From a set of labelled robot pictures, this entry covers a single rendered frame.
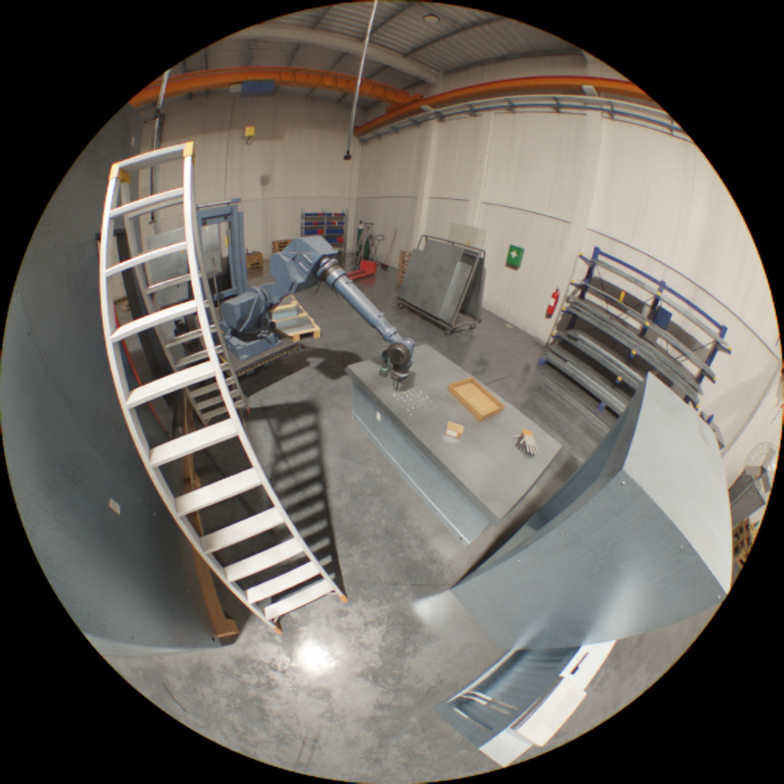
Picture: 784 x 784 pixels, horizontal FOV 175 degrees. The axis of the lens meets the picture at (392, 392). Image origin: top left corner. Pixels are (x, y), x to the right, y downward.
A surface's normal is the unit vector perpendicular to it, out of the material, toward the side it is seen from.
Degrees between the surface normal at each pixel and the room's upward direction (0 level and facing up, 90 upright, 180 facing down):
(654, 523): 90
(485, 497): 0
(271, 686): 0
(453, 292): 78
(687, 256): 90
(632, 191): 90
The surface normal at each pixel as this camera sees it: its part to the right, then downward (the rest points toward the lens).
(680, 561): -0.84, 0.27
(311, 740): 0.11, -0.77
